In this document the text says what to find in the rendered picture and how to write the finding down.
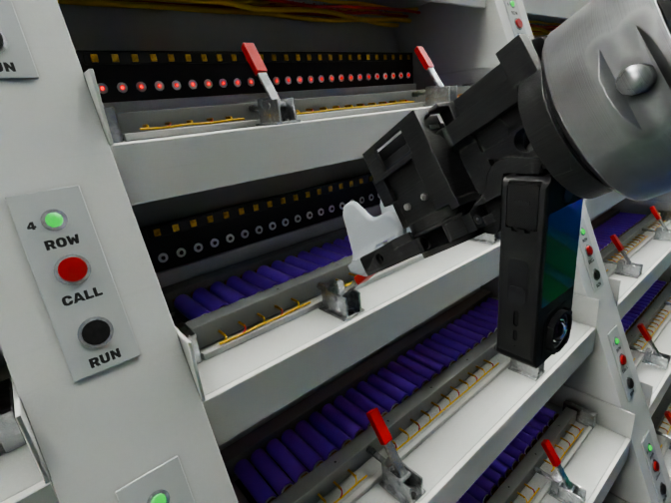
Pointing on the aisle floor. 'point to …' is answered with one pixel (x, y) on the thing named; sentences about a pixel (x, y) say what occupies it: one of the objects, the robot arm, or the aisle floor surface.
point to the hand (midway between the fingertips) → (368, 268)
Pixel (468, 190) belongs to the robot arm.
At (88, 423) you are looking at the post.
